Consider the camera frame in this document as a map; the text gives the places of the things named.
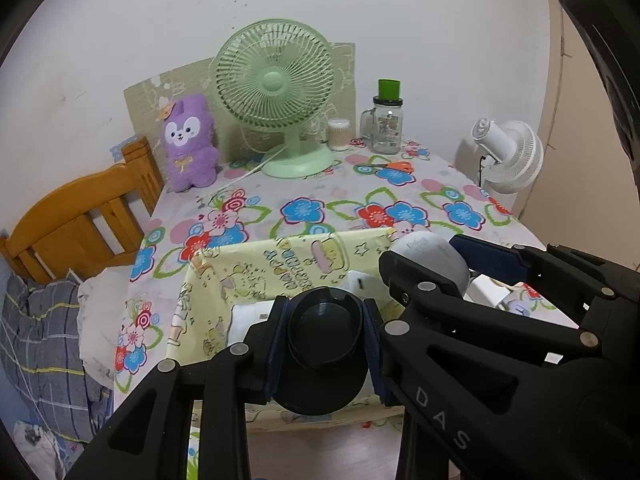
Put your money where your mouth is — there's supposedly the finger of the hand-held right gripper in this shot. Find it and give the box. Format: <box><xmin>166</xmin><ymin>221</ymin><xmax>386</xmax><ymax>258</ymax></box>
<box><xmin>377</xmin><ymin>249</ymin><xmax>601</xmax><ymax>367</ymax></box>
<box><xmin>450</xmin><ymin>234</ymin><xmax>640</xmax><ymax>328</ymax></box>

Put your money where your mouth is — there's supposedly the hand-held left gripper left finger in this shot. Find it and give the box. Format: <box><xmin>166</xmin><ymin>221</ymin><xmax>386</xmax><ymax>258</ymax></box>
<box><xmin>65</xmin><ymin>295</ymin><xmax>292</xmax><ymax>480</ymax></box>

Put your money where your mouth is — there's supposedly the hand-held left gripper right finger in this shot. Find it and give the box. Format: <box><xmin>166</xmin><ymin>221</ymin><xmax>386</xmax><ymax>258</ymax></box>
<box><xmin>361</xmin><ymin>297</ymin><xmax>401</xmax><ymax>409</ymax></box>

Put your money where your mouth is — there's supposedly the white power bank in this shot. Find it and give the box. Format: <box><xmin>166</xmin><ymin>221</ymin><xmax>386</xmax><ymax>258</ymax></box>
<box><xmin>470</xmin><ymin>274</ymin><xmax>511</xmax><ymax>306</ymax></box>

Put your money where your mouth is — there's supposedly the black round object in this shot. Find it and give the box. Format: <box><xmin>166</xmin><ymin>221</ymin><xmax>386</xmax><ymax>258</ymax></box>
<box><xmin>272</xmin><ymin>287</ymin><xmax>383</xmax><ymax>416</ymax></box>

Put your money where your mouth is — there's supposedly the yellow fabric storage box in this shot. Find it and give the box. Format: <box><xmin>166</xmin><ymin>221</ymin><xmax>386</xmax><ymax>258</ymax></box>
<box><xmin>165</xmin><ymin>227</ymin><xmax>406</xmax><ymax>433</ymax></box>

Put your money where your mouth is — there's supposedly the white standing fan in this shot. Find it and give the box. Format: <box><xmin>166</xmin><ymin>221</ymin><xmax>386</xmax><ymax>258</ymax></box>
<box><xmin>469</xmin><ymin>117</ymin><xmax>545</xmax><ymax>194</ymax></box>

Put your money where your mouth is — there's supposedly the floral tablecloth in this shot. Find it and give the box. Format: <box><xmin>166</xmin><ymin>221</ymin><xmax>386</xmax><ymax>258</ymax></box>
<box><xmin>112</xmin><ymin>137</ymin><xmax>566</xmax><ymax>480</ymax></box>

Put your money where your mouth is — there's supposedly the glass mug jar green lid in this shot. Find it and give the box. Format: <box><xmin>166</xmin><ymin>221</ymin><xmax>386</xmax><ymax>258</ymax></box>
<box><xmin>360</xmin><ymin>78</ymin><xmax>404</xmax><ymax>156</ymax></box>

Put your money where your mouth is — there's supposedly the beige door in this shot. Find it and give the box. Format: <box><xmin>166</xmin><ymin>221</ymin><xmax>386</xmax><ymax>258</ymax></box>
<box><xmin>520</xmin><ymin>0</ymin><xmax>640</xmax><ymax>261</ymax></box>

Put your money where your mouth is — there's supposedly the cotton swab jar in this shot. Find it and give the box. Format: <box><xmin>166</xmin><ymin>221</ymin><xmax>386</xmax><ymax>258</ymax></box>
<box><xmin>326</xmin><ymin>118</ymin><xmax>351</xmax><ymax>152</ymax></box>

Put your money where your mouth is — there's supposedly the white cloth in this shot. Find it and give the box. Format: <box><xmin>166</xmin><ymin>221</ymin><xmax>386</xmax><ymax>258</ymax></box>
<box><xmin>77</xmin><ymin>265</ymin><xmax>133</xmax><ymax>391</ymax></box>

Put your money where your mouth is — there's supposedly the purple plush toy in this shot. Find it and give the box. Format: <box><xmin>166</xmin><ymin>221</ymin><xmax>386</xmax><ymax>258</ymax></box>
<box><xmin>159</xmin><ymin>94</ymin><xmax>219</xmax><ymax>194</ymax></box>

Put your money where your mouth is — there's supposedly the dark blurred object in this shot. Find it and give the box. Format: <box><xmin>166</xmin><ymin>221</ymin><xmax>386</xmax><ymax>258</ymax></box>
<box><xmin>557</xmin><ymin>0</ymin><xmax>640</xmax><ymax>201</ymax></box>

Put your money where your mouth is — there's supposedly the blue bedsheet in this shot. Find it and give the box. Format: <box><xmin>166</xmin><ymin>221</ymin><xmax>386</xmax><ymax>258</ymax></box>
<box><xmin>0</xmin><ymin>400</ymin><xmax>96</xmax><ymax>480</ymax></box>

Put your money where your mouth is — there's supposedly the grey plaid blanket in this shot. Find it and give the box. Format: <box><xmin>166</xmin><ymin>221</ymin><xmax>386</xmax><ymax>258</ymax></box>
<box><xmin>0</xmin><ymin>270</ymin><xmax>113</xmax><ymax>441</ymax></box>

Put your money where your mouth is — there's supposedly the green desk fan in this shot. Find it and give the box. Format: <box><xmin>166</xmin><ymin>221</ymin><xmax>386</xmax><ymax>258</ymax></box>
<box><xmin>215</xmin><ymin>19</ymin><xmax>337</xmax><ymax>179</ymax></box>

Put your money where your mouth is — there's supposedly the wooden bed headboard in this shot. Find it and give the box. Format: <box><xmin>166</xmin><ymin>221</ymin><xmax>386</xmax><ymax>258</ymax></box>
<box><xmin>0</xmin><ymin>136</ymin><xmax>166</xmax><ymax>286</ymax></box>

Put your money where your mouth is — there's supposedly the beige patterned board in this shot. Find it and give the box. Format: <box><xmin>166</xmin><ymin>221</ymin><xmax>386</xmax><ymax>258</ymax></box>
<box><xmin>123</xmin><ymin>42</ymin><xmax>357</xmax><ymax>176</ymax></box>

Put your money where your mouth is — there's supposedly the white fan cord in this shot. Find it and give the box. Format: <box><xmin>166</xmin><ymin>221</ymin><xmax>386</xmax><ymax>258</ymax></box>
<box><xmin>212</xmin><ymin>147</ymin><xmax>288</xmax><ymax>196</ymax></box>

